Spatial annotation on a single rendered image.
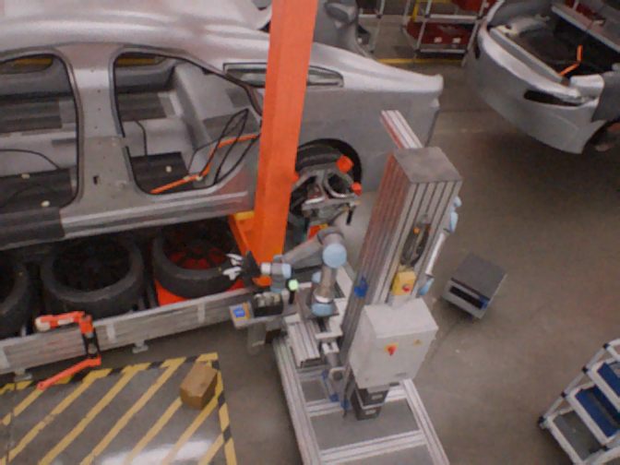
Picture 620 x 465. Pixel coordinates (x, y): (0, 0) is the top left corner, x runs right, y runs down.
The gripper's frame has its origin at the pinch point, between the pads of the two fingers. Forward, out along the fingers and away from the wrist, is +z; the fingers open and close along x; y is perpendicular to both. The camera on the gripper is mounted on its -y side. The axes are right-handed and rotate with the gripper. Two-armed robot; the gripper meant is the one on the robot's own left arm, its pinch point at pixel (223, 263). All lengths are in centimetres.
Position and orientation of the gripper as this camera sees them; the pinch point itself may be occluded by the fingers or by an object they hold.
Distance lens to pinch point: 292.4
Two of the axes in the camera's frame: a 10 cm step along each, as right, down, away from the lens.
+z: -9.9, -0.8, -1.0
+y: -1.3, 8.1, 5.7
